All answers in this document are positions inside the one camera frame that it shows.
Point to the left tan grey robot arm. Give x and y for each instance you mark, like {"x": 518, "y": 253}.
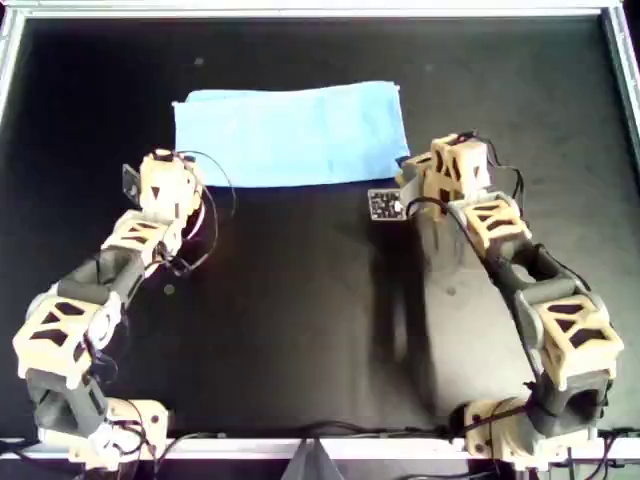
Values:
{"x": 95, "y": 280}

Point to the right tan grey robot arm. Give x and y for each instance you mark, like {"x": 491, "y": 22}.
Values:
{"x": 540, "y": 295}

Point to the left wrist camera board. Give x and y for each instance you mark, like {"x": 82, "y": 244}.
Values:
{"x": 131, "y": 184}

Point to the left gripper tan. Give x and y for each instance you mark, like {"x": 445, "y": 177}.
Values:
{"x": 165, "y": 175}

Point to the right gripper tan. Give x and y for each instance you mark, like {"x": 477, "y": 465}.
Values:
{"x": 472, "y": 165}

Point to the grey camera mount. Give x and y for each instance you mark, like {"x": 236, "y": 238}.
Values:
{"x": 312, "y": 465}

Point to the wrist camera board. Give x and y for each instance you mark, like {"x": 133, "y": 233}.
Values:
{"x": 131, "y": 184}
{"x": 385, "y": 205}

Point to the right grey camera bracket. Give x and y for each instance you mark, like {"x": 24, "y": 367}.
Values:
{"x": 407, "y": 190}

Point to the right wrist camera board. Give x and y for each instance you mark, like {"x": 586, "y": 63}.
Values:
{"x": 385, "y": 205}

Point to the light blue cloth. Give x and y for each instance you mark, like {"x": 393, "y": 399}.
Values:
{"x": 290, "y": 140}

